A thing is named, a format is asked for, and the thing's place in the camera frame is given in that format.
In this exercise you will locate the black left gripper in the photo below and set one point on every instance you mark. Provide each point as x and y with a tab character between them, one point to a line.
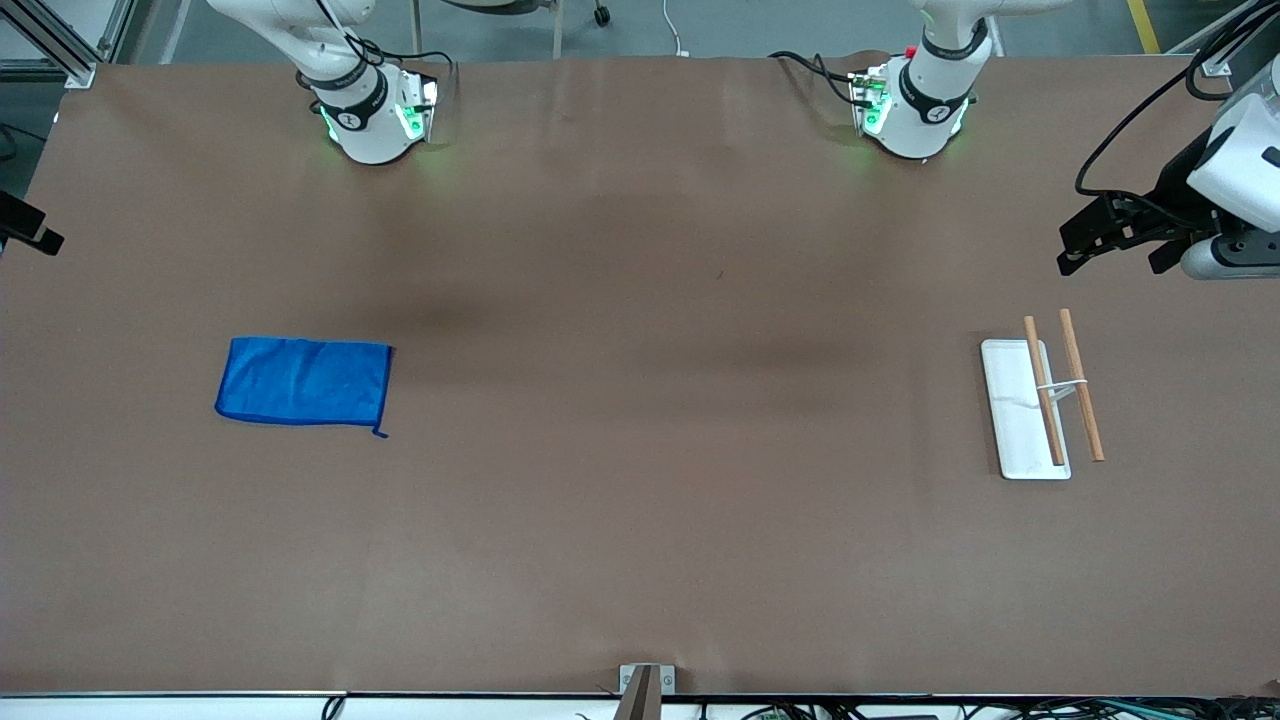
1175	193

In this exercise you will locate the blue microfiber towel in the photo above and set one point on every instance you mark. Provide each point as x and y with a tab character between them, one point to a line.
300	380

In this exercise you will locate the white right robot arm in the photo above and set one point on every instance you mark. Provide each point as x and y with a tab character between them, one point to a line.
365	130

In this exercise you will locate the white rack with wooden bars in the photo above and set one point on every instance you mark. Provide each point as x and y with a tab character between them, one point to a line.
1015	420

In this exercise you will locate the brown table cover sheet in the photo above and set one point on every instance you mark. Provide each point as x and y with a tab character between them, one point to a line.
640	500

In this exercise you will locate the chair legs with caster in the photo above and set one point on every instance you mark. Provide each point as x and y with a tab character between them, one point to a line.
601	15

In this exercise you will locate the aluminium frame profile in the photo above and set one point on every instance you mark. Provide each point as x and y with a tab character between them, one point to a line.
75	68
1215	65

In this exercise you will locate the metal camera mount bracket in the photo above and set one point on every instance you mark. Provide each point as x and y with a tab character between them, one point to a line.
640	695

